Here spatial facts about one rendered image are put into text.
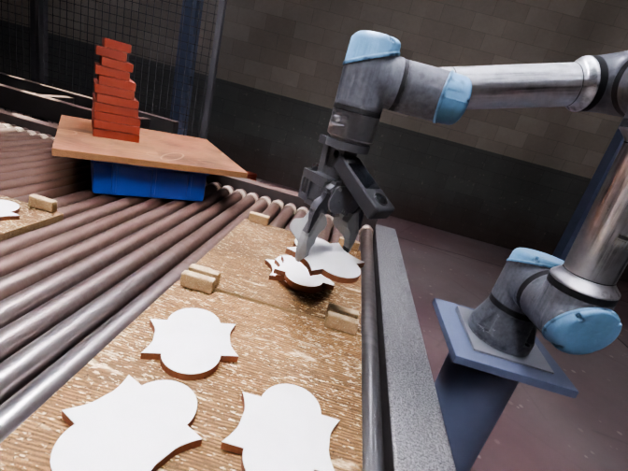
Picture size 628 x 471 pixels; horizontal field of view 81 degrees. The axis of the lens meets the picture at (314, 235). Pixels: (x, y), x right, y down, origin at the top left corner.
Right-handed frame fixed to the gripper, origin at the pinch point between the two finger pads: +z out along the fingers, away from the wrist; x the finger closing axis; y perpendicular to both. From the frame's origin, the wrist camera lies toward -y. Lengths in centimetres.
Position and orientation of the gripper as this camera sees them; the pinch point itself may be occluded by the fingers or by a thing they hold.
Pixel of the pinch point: (325, 257)
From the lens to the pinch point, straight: 64.5
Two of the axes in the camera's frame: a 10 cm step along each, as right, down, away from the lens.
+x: -7.6, 0.5, -6.5
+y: -6.1, -4.2, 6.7
